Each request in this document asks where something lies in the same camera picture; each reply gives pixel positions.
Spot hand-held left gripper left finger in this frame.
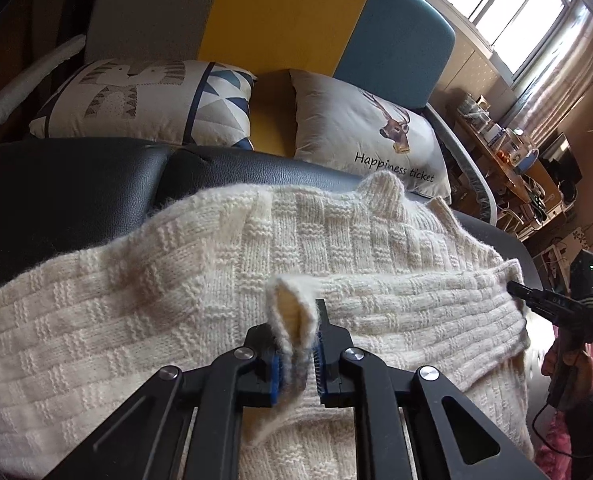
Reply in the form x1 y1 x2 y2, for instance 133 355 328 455
41 325 282 480

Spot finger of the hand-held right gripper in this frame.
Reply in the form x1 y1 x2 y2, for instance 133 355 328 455
507 280 569 322

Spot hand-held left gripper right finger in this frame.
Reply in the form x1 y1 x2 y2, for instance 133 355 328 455
313 299 552 480

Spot cream knit sweater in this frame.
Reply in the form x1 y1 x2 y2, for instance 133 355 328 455
0 170 534 480

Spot person's right hand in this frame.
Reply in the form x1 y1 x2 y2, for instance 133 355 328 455
542 337 593 396

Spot white cabinet with flower decal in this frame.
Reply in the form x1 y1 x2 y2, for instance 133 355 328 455
531 225 593 281

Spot wooden desk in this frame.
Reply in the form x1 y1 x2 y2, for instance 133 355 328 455
451 95 572 236

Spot black monitor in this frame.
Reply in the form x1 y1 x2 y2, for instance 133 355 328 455
541 132 584 186

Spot pale padded sofa armrest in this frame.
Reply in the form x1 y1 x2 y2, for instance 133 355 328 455
0 34 87 148
423 102 499 226

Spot pink ruffled bedding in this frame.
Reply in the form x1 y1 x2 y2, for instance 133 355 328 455
533 410 577 471

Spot pale curtain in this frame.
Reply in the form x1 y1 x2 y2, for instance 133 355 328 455
496 5 593 146

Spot deer print pillow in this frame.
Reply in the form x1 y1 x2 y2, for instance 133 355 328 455
289 69 452 206

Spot large barred window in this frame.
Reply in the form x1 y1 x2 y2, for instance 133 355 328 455
391 0 577 76

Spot geometric print pillow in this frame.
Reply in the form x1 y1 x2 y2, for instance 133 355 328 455
29 58 257 151

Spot yellow and blue sofa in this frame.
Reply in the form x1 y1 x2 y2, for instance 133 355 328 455
84 0 457 158

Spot black cable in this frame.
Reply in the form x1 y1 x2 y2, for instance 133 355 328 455
531 400 577 458

